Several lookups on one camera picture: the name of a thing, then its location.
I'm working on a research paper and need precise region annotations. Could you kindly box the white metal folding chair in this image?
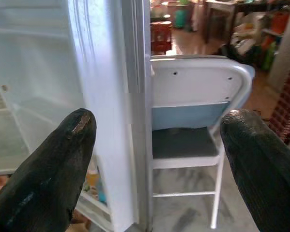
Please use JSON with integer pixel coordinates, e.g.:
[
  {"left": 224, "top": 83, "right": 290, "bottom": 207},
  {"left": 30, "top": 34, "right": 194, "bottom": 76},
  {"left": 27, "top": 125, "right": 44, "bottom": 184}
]
[{"left": 149, "top": 54, "right": 256, "bottom": 230}]

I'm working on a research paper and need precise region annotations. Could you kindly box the white fridge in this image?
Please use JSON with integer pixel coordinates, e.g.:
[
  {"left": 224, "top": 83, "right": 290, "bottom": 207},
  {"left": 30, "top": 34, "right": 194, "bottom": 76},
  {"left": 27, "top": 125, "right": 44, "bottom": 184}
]
[{"left": 0, "top": 0, "right": 153, "bottom": 232}]

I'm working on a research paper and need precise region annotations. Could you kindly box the red brick pillar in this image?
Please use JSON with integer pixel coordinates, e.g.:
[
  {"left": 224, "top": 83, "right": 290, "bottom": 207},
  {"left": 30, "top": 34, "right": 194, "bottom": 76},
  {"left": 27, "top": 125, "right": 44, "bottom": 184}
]
[{"left": 268, "top": 52, "right": 290, "bottom": 143}]

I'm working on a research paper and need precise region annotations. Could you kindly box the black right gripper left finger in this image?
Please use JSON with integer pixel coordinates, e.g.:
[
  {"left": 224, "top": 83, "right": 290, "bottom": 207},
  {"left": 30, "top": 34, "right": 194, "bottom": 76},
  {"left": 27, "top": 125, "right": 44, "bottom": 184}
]
[{"left": 0, "top": 108, "right": 97, "bottom": 232}]

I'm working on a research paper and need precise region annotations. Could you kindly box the dark wooden table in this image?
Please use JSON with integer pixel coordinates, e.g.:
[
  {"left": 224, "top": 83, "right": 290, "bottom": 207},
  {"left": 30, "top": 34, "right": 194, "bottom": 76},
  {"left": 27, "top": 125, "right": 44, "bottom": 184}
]
[{"left": 204, "top": 0, "right": 290, "bottom": 49}]

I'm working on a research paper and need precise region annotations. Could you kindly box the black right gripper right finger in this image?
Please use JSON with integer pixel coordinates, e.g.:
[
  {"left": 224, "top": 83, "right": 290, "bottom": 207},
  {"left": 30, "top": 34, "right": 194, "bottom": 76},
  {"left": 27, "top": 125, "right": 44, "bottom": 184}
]
[{"left": 219, "top": 108, "right": 290, "bottom": 232}]

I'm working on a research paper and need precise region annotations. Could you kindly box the red plastic stool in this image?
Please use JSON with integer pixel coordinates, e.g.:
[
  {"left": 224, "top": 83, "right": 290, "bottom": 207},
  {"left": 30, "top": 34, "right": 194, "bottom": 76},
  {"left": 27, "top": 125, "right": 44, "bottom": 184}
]
[{"left": 150, "top": 20, "right": 173, "bottom": 55}]

